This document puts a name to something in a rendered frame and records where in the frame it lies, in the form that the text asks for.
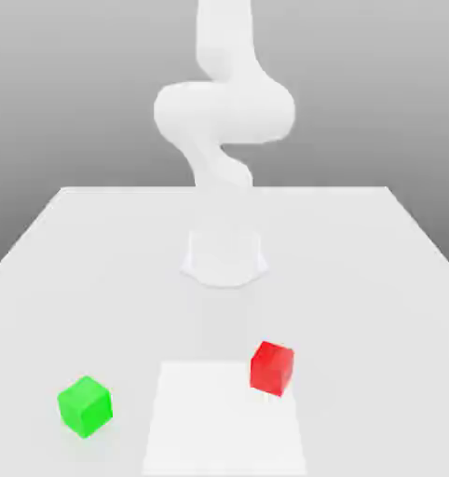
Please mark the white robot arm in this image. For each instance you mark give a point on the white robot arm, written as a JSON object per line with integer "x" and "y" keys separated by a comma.
{"x": 224, "y": 111}

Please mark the small red cube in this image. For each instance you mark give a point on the small red cube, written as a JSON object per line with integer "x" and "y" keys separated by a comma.
{"x": 271, "y": 369}

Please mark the small green cube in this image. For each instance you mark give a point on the small green cube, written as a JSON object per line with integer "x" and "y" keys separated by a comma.
{"x": 84, "y": 407}

